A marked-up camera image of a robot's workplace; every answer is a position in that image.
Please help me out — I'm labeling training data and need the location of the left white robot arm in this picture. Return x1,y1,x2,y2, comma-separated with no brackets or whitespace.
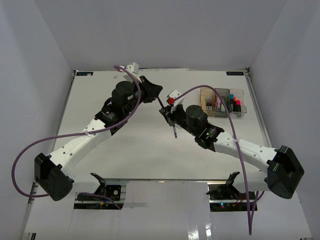
34,76,163,201

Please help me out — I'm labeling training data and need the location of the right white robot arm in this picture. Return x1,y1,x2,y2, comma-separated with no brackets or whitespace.
159,104,305,200

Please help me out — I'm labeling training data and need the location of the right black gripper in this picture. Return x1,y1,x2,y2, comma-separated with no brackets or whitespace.
159,103,198,137

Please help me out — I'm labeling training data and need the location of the right blue table label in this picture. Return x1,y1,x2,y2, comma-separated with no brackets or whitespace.
226,71,244,76

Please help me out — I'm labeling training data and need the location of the clear translucent container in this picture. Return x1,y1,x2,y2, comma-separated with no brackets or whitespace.
229,88,247,119

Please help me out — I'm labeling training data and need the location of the brown translucent container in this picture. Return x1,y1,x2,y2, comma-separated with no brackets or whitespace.
200,87,216,117

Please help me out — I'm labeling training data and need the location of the green translucent correction tape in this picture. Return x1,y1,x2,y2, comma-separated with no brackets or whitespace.
220,101,226,112

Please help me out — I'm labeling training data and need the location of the purple gel pen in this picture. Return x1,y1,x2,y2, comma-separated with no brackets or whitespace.
157,96,178,139

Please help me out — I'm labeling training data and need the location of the left blue table label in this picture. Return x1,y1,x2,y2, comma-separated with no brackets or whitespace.
76,71,94,76

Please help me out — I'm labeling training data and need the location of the grey translucent container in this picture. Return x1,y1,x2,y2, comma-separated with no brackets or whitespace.
214,88,231,118

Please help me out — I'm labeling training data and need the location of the pink translucent correction tape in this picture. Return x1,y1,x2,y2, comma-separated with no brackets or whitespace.
215,95,221,112

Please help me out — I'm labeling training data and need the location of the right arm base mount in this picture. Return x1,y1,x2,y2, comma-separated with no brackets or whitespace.
206,171,247,213

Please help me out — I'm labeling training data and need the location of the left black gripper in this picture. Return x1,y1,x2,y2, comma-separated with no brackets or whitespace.
125,77,165,117

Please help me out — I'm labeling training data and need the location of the aluminium table frame rail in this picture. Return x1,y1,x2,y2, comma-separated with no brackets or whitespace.
244,67,286,181

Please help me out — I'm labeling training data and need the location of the blue gel pen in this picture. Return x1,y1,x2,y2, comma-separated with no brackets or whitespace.
207,98,213,111

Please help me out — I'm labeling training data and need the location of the blue cap black highlighter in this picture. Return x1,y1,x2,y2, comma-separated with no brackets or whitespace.
229,94,236,112

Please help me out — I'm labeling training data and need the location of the orange cap black highlighter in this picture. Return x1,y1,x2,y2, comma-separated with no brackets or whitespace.
233,97,241,112

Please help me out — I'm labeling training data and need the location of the blue table label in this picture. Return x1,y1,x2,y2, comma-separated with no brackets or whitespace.
76,71,94,76
226,71,244,76

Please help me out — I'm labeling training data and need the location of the pink cap black highlighter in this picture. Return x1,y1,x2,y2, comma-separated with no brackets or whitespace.
236,100,243,113

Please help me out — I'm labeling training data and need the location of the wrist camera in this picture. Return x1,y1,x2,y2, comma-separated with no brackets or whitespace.
167,89,184,113
118,62,141,83

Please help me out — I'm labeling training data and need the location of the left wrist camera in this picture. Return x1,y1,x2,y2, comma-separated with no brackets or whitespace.
118,62,141,83

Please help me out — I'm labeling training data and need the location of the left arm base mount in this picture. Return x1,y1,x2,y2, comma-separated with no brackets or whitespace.
73,184,125,210

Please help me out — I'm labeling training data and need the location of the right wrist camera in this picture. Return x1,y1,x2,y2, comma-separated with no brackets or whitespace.
167,89,184,113

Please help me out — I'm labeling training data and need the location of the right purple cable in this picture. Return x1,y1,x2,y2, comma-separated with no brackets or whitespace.
172,85,266,236

